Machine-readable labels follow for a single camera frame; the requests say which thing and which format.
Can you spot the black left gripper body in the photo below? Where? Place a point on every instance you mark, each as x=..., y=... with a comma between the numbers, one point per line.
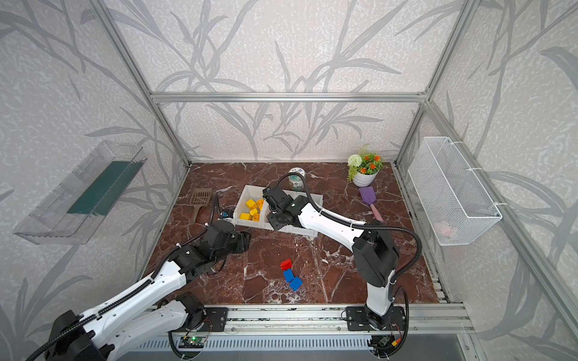
x=235, y=245

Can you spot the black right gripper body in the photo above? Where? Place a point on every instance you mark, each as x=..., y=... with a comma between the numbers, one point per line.
x=274, y=219

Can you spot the yellow lego pile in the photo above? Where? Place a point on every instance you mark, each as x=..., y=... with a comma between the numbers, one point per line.
x=251, y=204

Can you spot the large yellow lego brick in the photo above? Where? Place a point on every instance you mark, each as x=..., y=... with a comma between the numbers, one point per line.
x=246, y=217

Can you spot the red lego pile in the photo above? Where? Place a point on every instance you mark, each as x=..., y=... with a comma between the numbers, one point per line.
x=286, y=264

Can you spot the blue lego pile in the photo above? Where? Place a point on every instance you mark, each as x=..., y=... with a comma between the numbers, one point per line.
x=288, y=275

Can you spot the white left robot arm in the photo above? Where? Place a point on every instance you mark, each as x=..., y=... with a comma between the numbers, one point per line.
x=116, y=326

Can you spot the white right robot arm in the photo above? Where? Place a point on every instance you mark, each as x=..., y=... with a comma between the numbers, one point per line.
x=374, y=250

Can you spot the small labelled tin can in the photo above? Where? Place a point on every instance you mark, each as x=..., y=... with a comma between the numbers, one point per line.
x=296, y=179

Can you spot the white three-compartment bin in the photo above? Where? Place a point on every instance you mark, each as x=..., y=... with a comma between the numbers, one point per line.
x=255, y=193

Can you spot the brown slotted scoop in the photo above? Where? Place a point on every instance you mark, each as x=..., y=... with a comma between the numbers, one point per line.
x=200, y=198

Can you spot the blue lego bottom right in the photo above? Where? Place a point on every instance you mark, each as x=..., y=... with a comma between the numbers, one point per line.
x=296, y=283

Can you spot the purple and pink scoop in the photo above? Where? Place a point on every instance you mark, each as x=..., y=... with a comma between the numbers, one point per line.
x=368, y=196

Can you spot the white pot with flowers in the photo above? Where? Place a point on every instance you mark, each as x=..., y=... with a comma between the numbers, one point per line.
x=364, y=167

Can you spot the green mat in tray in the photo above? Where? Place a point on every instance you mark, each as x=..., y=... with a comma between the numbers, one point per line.
x=100, y=197

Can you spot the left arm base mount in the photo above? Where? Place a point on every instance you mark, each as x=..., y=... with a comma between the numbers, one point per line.
x=207, y=320

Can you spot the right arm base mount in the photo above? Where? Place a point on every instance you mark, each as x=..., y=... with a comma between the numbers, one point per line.
x=362, y=319

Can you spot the clear plastic wall tray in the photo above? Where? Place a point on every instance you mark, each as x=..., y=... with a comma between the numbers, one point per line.
x=49, y=223

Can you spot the white wire mesh basket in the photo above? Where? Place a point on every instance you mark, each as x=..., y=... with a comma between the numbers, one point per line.
x=457, y=205

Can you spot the aluminium front rail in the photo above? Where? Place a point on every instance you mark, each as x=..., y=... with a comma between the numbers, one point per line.
x=329, y=319

